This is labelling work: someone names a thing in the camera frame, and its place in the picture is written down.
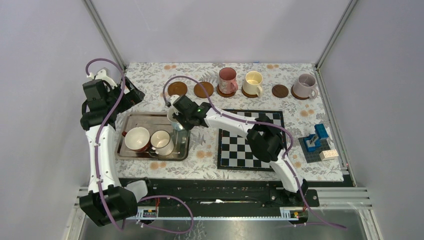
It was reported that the blue handled white mug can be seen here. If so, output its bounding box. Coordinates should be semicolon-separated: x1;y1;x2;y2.
167;108;184;131

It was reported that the brown wooden coaster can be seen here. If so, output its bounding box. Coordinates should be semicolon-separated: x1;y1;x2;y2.
194;81;214;99
167;81;188;96
241;87;258;98
290;86;310;100
216;85;236;98

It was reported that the white ribbed mug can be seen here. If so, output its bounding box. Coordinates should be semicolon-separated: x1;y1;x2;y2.
150;130;175;156

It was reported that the pink mug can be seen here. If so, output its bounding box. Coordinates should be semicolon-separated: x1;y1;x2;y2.
218;67;239;94

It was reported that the cream yellow mug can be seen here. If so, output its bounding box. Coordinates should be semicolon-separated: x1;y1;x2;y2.
242;71;264;97

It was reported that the dark brown small coaster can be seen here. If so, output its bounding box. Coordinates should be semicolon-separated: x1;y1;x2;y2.
271;84;289;98

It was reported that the lavender mug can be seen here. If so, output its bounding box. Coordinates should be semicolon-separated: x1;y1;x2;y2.
293;73;319;100

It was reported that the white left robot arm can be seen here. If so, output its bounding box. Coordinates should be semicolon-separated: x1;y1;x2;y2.
79;79;155;227

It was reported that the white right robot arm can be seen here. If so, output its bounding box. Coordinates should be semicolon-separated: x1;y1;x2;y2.
165;95;308;206

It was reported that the white red wide cup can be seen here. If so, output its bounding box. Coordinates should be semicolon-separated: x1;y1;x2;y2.
121;127;151;152

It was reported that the metal tray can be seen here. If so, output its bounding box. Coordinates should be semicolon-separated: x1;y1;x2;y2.
115;112;190;161

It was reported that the floral patterned tablecloth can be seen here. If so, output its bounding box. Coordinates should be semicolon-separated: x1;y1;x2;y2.
115;62;343;182

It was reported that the black white chessboard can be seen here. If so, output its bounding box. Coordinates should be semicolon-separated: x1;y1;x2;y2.
217;109;290;173

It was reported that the blue toy brick structure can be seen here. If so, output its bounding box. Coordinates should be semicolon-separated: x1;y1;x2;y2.
298;123;331;164

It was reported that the white toy brick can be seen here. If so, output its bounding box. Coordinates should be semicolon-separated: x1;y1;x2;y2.
319;149;339;161

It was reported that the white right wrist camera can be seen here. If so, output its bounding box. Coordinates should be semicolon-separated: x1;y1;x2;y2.
169;94;180;106

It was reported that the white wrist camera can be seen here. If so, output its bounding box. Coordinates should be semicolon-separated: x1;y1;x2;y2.
169;94;180;106
86;68;118;89

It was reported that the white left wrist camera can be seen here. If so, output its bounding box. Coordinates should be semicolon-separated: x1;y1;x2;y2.
86;68;118;89

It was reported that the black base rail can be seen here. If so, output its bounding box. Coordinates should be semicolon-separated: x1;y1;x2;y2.
137;178;305;218

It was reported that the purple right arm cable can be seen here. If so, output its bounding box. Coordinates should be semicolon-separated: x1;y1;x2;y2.
162;75;348;231

